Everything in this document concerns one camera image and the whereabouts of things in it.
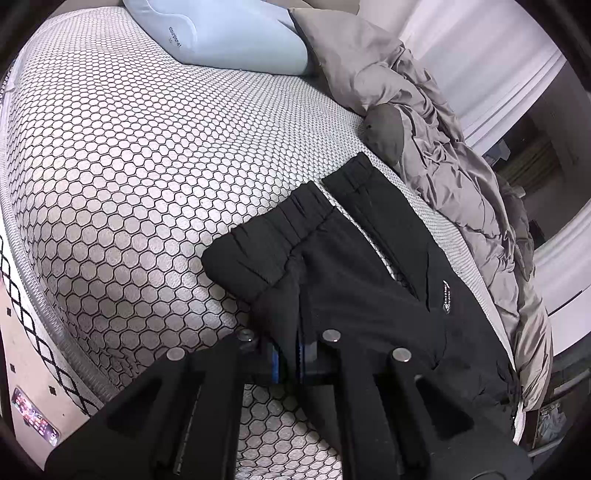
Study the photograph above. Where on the black pants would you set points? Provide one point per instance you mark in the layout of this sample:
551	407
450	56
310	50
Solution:
360	277

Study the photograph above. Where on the taupe pillow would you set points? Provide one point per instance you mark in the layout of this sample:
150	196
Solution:
341	50

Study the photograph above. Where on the hexagon patterned mattress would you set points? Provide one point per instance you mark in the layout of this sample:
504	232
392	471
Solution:
138	184

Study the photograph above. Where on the light blue pillow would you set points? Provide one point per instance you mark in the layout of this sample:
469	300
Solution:
221	37

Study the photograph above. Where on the white curtain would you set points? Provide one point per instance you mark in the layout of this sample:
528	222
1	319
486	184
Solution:
485	55
568	277

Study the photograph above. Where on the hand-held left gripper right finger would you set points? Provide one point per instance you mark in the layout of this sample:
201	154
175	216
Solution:
300	369

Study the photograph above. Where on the grey duvet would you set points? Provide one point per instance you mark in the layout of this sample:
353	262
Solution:
461	194

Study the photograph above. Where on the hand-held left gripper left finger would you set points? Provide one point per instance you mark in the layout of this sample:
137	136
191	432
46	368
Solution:
277	369

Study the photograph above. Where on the white plastic bag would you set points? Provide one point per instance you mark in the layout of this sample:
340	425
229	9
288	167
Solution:
554	422

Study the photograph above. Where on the olive curtain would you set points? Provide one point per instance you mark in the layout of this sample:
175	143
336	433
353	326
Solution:
531	161

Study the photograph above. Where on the open wardrobe shelf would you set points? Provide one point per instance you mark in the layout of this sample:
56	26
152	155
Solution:
532	436

